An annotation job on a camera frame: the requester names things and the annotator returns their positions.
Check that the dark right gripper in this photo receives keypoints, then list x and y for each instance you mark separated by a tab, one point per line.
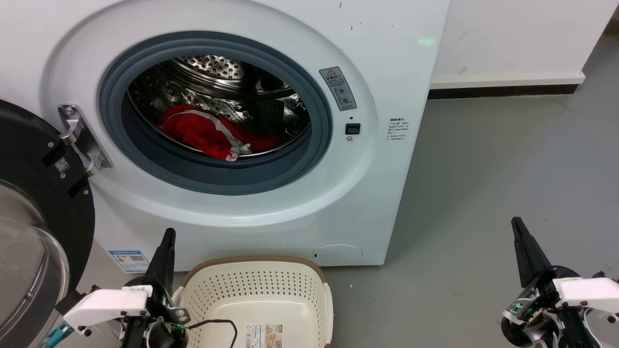
537	314

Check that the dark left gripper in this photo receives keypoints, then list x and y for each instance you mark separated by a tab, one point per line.
164	333

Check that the cream perforated laundry basket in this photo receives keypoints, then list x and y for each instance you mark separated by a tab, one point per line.
251	290

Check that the red garment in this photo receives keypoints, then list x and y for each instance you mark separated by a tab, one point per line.
193	130

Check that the washing machine door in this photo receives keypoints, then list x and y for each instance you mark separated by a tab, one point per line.
29	145

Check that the stainless steel washing machine drum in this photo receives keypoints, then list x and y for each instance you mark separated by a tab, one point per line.
203	82

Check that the blue energy label sticker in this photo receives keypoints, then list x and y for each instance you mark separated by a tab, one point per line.
129	261

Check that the grey rubber door gasket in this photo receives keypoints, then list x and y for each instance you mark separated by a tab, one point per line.
217	181

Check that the paper label with barcode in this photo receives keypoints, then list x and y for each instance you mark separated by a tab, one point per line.
263	337

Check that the small QR code sticker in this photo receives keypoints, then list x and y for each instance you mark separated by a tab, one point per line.
62	165

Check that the metal door hinge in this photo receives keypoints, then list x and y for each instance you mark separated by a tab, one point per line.
80	135

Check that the white and black baseboard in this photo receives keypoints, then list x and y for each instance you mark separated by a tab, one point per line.
503	91

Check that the round white filter cover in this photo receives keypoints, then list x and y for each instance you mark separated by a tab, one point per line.
337	254

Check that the white front-load washing machine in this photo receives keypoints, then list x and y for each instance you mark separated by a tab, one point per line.
387	72

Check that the grey warning sticker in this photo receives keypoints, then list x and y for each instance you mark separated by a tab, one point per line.
338	89

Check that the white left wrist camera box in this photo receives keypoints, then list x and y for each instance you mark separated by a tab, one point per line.
106	303

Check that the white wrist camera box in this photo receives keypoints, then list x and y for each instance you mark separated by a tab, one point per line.
106	303
590	292

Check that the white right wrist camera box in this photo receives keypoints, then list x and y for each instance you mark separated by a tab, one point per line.
590	292

